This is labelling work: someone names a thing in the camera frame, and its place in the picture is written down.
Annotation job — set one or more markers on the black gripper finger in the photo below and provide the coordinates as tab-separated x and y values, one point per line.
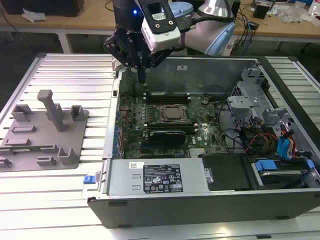
111	46
161	57

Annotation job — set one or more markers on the black RAM slots bank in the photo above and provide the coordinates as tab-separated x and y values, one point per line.
167	97
195	126

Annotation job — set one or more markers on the wooden desk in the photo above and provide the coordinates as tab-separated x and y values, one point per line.
82	22

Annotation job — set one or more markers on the silver CPU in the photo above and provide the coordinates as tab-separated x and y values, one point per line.
173	112

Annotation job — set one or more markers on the silver coin battery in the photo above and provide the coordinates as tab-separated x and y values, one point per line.
205	101

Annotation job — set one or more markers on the large black box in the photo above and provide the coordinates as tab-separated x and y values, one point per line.
50	7

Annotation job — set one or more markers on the black graphics card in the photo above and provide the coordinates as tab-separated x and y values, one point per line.
167	138

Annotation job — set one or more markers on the crumpled white paper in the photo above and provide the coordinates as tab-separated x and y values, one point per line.
32	15

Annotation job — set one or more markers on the green motherboard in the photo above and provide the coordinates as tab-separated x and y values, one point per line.
130	140

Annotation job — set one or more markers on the silver drive cage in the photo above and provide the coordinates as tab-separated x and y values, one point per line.
243	105

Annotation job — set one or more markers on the silver chipset heatsink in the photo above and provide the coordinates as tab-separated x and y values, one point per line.
197	151

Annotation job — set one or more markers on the grey parts rack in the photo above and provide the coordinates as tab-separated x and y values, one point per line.
72	140

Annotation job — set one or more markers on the small black cube device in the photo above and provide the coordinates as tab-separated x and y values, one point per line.
262	10

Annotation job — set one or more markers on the grey power supply unit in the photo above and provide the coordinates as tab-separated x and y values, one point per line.
125	177

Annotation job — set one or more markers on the black plastic shroud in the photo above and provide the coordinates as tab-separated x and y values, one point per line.
227	172

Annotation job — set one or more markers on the blue case latch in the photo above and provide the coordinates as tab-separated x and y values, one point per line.
89	180

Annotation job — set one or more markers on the clear plastic bags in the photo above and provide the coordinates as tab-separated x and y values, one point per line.
295	13

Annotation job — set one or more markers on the black open PC case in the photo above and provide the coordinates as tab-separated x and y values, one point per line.
200	210

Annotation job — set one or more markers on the hard disk in blue carrier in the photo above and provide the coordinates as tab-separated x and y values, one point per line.
280	175

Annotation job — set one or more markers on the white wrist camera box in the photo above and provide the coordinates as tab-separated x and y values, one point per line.
160	30

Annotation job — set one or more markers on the grey metal bracket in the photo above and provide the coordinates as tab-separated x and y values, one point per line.
277	116

